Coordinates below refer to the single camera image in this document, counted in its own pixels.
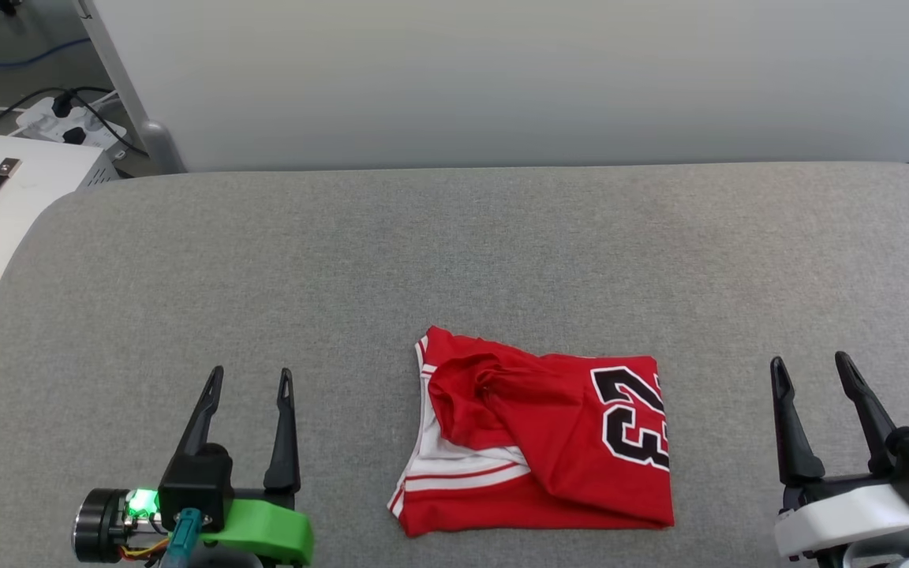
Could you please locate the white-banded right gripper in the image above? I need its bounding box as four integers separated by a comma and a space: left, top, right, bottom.
770, 351, 909, 563

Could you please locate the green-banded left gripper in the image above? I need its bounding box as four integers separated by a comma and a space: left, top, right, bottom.
71, 365, 316, 566

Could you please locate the red basketball jersey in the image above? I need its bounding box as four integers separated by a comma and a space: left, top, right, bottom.
387, 326, 675, 539

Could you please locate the grey fabric sofa cushion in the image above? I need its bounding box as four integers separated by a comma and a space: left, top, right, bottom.
0, 162, 909, 568

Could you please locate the white equipment box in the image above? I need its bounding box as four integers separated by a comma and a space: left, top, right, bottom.
0, 132, 120, 352

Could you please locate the white power strip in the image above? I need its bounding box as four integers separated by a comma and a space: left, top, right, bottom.
14, 95, 128, 151

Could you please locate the teal left cable connector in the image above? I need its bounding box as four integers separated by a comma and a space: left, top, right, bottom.
161, 509, 203, 568

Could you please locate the grey partition post with foot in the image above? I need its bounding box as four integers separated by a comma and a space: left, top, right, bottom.
76, 0, 187, 174

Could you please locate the short black power cable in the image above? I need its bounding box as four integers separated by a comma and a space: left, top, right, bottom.
68, 95, 148, 159

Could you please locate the long black power cable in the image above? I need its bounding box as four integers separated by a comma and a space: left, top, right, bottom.
0, 85, 116, 133

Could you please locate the blue cable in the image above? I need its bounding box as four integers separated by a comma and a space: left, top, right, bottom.
0, 0, 94, 69

